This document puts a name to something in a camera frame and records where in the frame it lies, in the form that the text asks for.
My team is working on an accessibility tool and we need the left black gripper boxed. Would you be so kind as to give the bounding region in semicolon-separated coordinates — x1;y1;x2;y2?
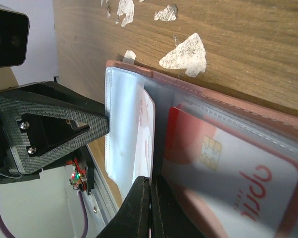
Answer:
0;81;109;184

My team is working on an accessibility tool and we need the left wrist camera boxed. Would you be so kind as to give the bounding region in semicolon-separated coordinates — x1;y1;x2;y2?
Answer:
0;4;30;68

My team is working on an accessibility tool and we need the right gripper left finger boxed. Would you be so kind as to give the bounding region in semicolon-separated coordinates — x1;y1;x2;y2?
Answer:
98;176;150;238

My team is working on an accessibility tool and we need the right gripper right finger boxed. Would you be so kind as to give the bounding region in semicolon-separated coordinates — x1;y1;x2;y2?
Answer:
151;175;205;238

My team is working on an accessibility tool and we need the aluminium front rail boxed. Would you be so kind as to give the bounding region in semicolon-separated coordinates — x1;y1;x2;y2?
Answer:
86;145;119;225

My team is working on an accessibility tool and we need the red white card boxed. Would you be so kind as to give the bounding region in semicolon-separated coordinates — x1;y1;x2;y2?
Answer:
162;107;298;238
133;90;155;179

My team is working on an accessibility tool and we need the pink card holder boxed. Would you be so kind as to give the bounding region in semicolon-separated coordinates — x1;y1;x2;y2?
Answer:
105;60;298;238

